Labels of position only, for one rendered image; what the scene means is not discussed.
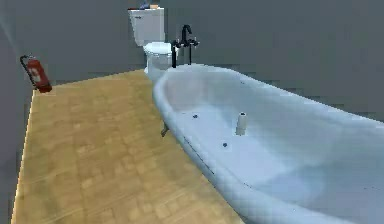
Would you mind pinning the white toilet paper roll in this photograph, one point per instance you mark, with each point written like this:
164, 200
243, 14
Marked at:
241, 124

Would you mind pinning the black bathtub faucet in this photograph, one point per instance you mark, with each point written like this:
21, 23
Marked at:
185, 40

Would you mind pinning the orange object on cistern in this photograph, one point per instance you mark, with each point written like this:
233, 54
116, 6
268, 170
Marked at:
154, 6

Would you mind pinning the blue object on cistern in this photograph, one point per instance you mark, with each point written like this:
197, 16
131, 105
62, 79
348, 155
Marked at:
144, 5

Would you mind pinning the white bathtub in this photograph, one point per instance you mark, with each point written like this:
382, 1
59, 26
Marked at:
300, 160

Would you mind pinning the red fire extinguisher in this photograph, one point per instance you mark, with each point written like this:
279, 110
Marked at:
38, 76

